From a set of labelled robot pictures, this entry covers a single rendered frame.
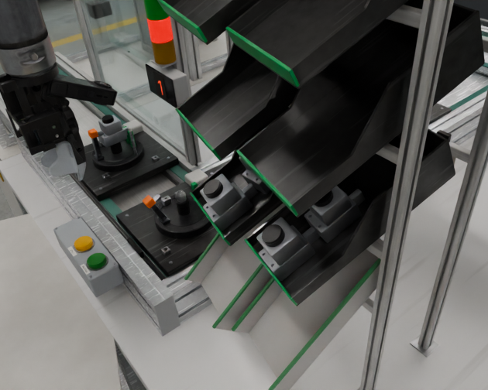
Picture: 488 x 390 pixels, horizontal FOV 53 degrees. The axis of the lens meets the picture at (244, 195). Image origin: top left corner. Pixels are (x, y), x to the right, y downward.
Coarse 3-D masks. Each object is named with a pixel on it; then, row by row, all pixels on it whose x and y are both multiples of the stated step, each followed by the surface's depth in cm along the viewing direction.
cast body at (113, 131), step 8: (104, 120) 127; (112, 120) 128; (104, 128) 127; (112, 128) 128; (120, 128) 129; (128, 128) 133; (104, 136) 128; (112, 136) 129; (120, 136) 130; (104, 144) 129; (112, 144) 130
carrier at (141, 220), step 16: (192, 176) 123; (176, 192) 116; (144, 208) 118; (160, 208) 114; (176, 208) 114; (192, 208) 113; (128, 224) 113; (144, 224) 113; (160, 224) 110; (176, 224) 109; (192, 224) 109; (208, 224) 110; (144, 240) 109; (160, 240) 109; (176, 240) 108; (192, 240) 108; (208, 240) 108; (160, 256) 105; (176, 256) 104; (192, 256) 104
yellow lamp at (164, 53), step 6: (168, 42) 108; (156, 48) 109; (162, 48) 109; (168, 48) 109; (174, 48) 111; (156, 54) 110; (162, 54) 109; (168, 54) 110; (174, 54) 111; (156, 60) 111; (162, 60) 110; (168, 60) 111; (174, 60) 112
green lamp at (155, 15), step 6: (144, 0) 103; (150, 0) 102; (156, 0) 102; (150, 6) 103; (156, 6) 103; (150, 12) 104; (156, 12) 104; (162, 12) 104; (150, 18) 105; (156, 18) 104; (162, 18) 105
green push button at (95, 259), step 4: (92, 256) 106; (96, 256) 106; (100, 256) 106; (104, 256) 106; (88, 260) 105; (92, 260) 105; (96, 260) 105; (100, 260) 105; (104, 260) 105; (88, 264) 104; (92, 264) 104; (96, 264) 104; (100, 264) 104; (104, 264) 105; (92, 268) 104; (96, 268) 104
